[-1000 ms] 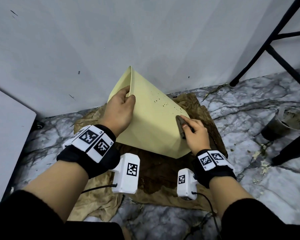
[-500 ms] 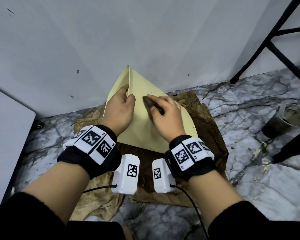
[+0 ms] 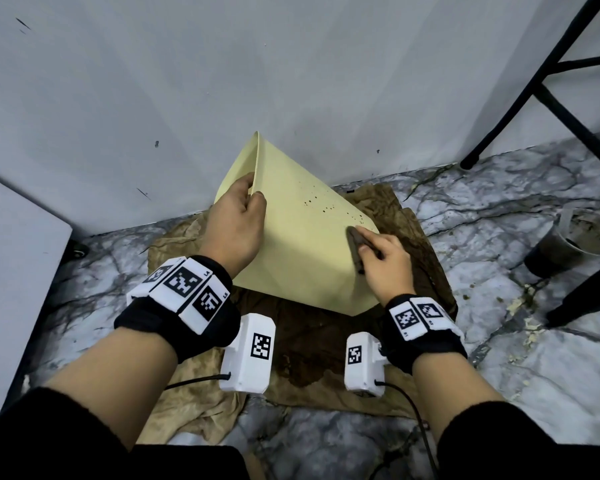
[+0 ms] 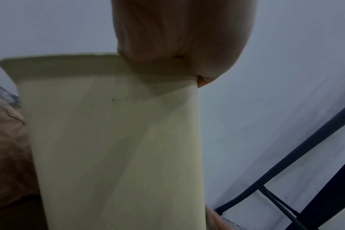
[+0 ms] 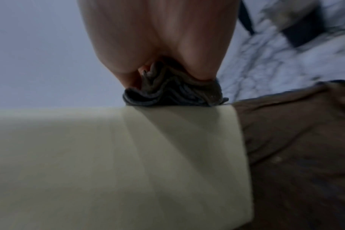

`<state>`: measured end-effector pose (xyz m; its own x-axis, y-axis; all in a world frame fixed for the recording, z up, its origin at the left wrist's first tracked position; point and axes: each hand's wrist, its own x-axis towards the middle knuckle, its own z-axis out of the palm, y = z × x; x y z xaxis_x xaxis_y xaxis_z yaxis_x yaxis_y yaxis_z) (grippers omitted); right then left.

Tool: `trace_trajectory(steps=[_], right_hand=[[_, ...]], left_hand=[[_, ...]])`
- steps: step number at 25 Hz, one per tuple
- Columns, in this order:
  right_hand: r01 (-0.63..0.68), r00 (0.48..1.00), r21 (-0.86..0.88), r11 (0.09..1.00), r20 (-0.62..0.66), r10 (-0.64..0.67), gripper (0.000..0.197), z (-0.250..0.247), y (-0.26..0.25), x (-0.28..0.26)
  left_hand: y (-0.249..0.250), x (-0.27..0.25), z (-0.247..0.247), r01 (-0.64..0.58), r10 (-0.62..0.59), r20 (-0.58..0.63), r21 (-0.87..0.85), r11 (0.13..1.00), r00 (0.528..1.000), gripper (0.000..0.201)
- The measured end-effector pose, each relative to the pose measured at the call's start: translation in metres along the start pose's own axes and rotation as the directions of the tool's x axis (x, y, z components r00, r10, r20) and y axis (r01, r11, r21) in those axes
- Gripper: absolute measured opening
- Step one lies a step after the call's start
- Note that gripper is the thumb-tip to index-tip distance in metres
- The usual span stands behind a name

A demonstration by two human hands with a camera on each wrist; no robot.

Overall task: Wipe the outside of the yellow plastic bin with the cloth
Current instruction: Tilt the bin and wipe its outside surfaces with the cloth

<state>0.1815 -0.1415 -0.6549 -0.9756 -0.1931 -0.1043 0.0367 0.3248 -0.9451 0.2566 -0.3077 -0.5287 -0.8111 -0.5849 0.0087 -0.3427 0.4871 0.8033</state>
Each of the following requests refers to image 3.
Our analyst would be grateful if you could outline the black left camera cable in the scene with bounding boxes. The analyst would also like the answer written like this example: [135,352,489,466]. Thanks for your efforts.
[163,372,232,391]

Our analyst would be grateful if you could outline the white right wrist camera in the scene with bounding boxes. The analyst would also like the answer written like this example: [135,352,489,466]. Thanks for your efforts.
[343,331,391,397]

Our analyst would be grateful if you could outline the person's right forearm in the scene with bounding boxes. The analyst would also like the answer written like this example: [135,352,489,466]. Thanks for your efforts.
[412,352,600,480]

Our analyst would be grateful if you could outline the black metal chair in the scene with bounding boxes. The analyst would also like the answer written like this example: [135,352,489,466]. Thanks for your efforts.
[459,0,600,329]

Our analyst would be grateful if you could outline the stained brown floor cloth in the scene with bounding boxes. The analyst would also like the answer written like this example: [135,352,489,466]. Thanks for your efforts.
[137,183,459,445]

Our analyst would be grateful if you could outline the person's right hand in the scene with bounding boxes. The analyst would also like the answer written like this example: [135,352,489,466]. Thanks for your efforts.
[355,225,416,307]

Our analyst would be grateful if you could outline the black wristband with markers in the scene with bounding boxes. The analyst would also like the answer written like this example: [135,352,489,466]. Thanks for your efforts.
[379,293,469,375]
[113,254,241,365]

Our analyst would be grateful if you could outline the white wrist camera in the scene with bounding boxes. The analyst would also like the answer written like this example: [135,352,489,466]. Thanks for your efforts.
[219,313,277,395]
[343,331,391,397]

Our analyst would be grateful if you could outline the white panel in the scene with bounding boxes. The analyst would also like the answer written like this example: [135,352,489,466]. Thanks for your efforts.
[0,169,73,428]

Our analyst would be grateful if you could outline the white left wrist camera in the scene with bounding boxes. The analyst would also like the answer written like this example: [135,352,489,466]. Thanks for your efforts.
[219,313,277,395]

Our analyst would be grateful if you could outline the black left wristband with markers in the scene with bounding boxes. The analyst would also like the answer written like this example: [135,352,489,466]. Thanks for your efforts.
[113,254,241,365]

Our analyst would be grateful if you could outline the black right camera cable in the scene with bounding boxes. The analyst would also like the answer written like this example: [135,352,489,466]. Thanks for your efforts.
[375,379,439,480]

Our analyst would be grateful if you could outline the clear plastic cup with dirt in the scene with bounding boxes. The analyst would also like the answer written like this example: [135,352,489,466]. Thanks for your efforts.
[523,207,600,279]

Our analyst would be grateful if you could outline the black right wristband with markers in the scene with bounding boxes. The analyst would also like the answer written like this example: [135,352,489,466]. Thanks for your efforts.
[379,293,469,375]

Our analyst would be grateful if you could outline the pale yellow plastic bin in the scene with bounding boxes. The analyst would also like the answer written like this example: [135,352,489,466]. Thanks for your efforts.
[213,131,381,317]

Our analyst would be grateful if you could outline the black camera cable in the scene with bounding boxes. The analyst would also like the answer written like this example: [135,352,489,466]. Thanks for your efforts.
[375,379,439,480]
[163,372,232,391]

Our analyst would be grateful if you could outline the person's left hand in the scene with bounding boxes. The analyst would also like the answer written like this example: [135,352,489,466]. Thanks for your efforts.
[198,172,267,279]

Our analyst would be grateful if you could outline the brown rag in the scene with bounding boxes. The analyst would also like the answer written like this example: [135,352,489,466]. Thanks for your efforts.
[346,226,383,275]

